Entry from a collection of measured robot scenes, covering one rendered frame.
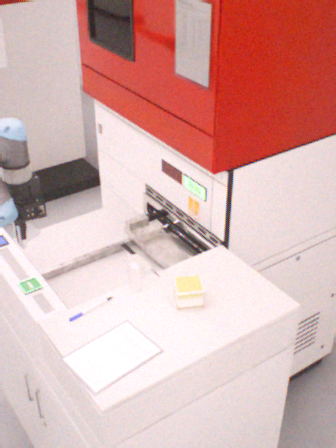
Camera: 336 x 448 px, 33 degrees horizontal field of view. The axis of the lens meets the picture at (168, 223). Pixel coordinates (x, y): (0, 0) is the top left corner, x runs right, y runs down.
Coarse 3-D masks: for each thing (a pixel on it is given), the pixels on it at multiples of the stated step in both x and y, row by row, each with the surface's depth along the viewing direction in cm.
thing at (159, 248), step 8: (128, 232) 203; (136, 232) 201; (136, 240) 199; (152, 240) 197; (160, 240) 197; (144, 248) 196; (152, 248) 193; (160, 248) 193; (168, 248) 193; (176, 248) 193; (152, 256) 192; (160, 256) 189; (168, 256) 189; (176, 256) 189; (184, 256) 189; (160, 264) 189; (168, 264) 186
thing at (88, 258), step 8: (128, 240) 202; (104, 248) 198; (112, 248) 199; (120, 248) 201; (80, 256) 194; (88, 256) 194; (96, 256) 196; (104, 256) 198; (64, 264) 190; (72, 264) 192; (80, 264) 194; (40, 272) 187; (48, 272) 187; (56, 272) 189; (64, 272) 191
